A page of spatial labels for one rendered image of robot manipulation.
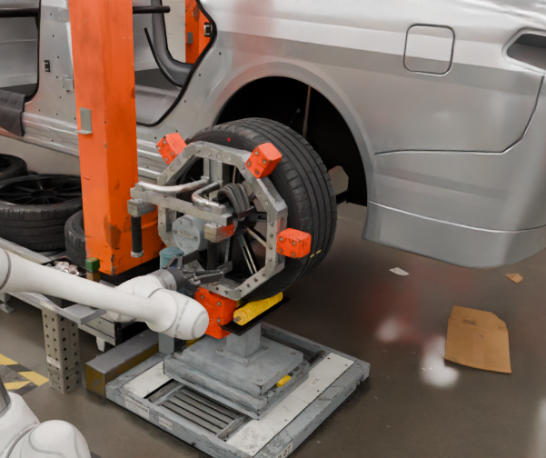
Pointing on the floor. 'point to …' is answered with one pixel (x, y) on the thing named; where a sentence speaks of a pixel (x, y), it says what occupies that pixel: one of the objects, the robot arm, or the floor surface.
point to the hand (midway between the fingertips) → (212, 260)
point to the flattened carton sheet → (478, 340)
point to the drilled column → (62, 352)
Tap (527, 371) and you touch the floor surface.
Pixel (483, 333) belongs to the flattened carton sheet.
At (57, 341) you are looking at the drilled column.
